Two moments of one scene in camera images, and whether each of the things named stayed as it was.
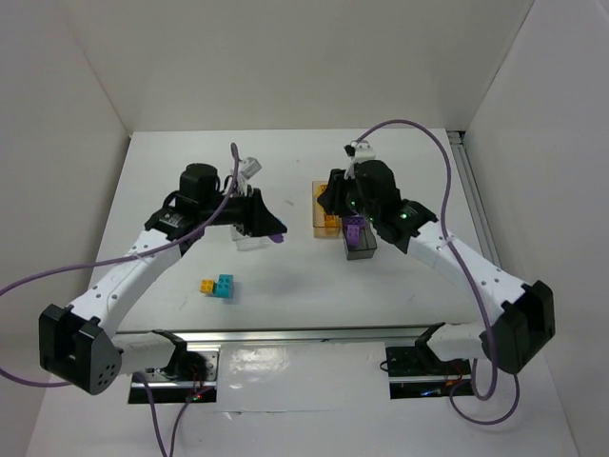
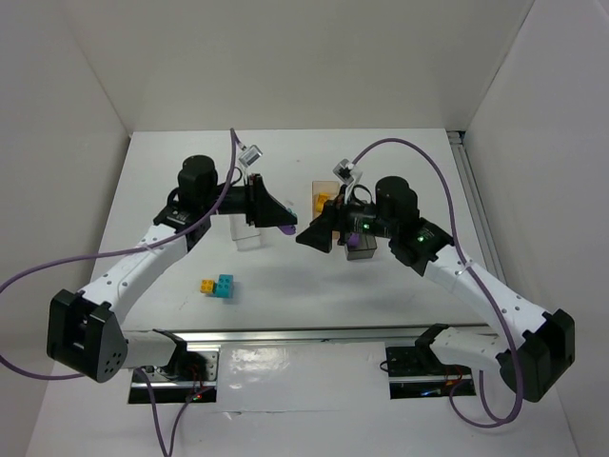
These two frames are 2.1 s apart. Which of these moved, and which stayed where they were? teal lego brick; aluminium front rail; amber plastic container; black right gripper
Moved: black right gripper
Stayed: aluminium front rail; teal lego brick; amber plastic container
